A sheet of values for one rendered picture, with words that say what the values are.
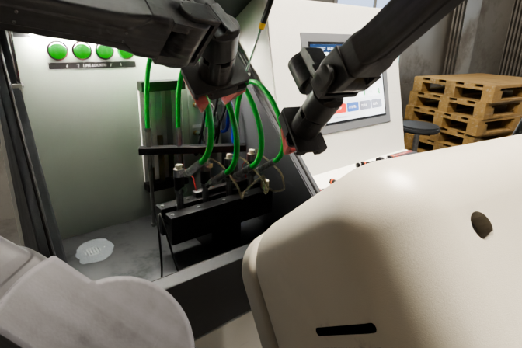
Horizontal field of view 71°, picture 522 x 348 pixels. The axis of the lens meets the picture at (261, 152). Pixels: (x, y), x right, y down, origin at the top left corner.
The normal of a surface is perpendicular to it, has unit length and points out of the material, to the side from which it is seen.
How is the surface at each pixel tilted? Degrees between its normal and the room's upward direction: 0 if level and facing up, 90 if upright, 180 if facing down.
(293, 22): 76
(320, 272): 90
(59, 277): 40
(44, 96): 90
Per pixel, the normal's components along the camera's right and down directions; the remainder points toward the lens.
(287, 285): -0.88, 0.12
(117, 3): 0.51, -0.55
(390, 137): 0.61, 0.02
